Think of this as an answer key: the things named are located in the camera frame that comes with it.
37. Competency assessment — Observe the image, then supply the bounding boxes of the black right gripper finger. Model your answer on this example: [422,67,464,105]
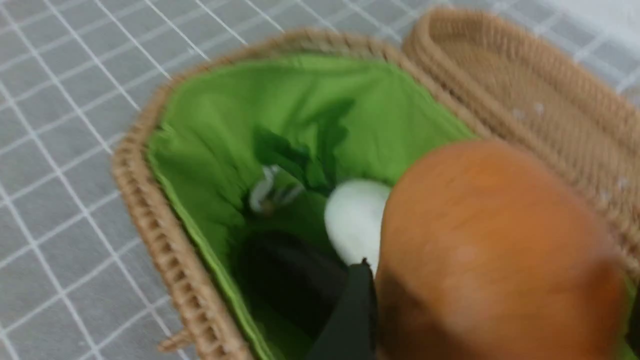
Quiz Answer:
[305,258,378,360]

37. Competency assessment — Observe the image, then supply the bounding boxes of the purple eggplant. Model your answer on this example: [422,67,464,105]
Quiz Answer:
[234,230,348,338]

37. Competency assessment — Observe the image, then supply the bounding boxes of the white radish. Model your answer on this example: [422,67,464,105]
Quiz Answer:
[324,178,391,275]

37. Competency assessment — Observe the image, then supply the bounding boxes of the brown potato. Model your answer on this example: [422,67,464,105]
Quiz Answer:
[375,139,627,360]

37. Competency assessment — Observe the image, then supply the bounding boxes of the woven wicker basket green lining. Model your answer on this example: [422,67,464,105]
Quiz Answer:
[113,28,498,360]

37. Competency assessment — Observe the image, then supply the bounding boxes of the woven wicker basket lid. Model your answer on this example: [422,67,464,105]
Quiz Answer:
[402,7,640,283]

